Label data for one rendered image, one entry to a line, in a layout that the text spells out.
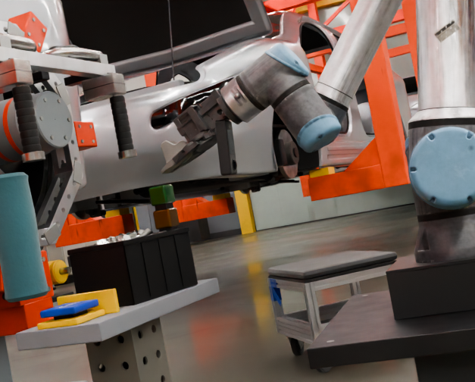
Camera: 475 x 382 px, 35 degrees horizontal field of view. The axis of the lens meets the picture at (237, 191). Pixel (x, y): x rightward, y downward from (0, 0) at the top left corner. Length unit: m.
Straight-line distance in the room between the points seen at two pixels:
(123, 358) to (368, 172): 3.88
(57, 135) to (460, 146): 0.85
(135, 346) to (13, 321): 0.49
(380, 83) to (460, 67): 3.62
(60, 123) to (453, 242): 0.88
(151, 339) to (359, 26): 0.78
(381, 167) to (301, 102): 3.60
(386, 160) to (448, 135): 3.65
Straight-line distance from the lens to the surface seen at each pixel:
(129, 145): 1.79
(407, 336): 1.43
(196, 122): 1.57
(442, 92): 1.47
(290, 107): 1.50
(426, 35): 1.51
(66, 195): 1.93
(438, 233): 1.62
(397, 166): 5.06
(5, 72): 1.55
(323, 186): 5.19
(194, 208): 7.77
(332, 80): 1.64
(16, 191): 1.60
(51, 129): 1.69
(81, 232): 6.14
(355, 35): 1.65
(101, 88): 1.82
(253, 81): 1.53
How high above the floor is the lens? 0.59
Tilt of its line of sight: 1 degrees up
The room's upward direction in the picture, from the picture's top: 11 degrees counter-clockwise
